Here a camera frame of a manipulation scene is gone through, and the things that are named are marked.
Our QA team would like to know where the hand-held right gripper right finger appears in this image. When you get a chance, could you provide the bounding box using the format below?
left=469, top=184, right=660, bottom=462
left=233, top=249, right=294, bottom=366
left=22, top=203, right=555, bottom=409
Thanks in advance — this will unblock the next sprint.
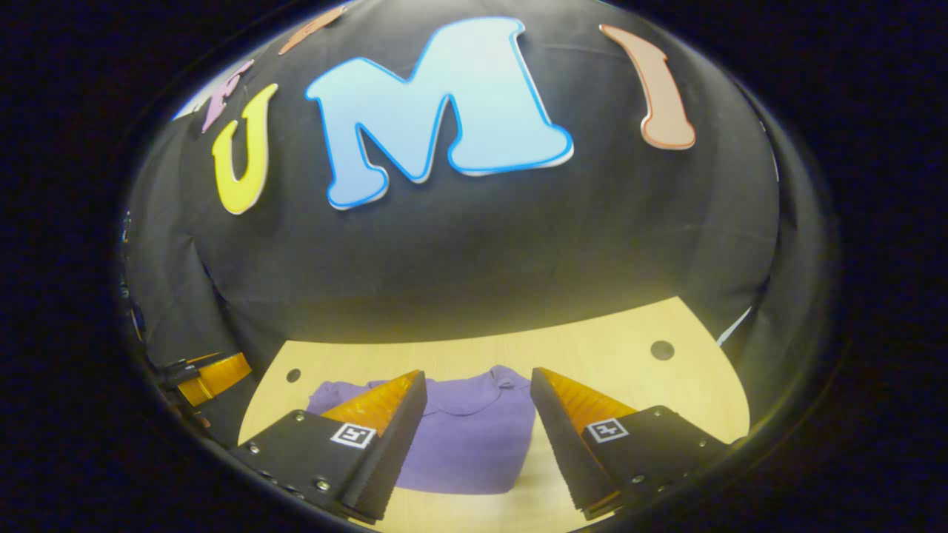
left=530, top=367, right=730, bottom=521

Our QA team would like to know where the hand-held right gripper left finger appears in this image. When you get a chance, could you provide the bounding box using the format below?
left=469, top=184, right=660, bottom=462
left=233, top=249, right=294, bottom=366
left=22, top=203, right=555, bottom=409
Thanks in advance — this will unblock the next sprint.
left=228, top=370, right=428, bottom=525

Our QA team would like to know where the purple button shirt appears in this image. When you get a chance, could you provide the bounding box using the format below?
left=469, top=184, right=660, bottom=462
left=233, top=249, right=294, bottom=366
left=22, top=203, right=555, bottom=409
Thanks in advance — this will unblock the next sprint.
left=306, top=365, right=538, bottom=495

